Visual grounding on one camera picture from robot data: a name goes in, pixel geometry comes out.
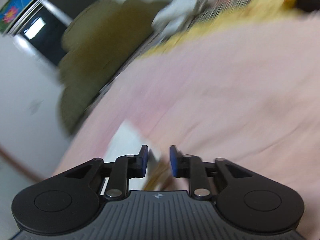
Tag white textured pants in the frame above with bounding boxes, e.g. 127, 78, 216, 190
102, 120, 161, 163

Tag pink bed blanket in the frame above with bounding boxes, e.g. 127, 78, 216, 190
56, 15, 319, 239

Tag olive upholstered headboard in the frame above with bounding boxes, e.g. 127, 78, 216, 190
58, 0, 168, 134

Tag dark window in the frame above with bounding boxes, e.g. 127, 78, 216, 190
3, 0, 97, 66

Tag yellow patterned quilt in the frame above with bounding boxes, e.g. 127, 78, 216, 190
141, 0, 319, 57

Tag white crumpled pillow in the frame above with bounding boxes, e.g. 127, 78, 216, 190
151, 0, 209, 38

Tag floral painting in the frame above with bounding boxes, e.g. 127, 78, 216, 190
1, 0, 33, 34

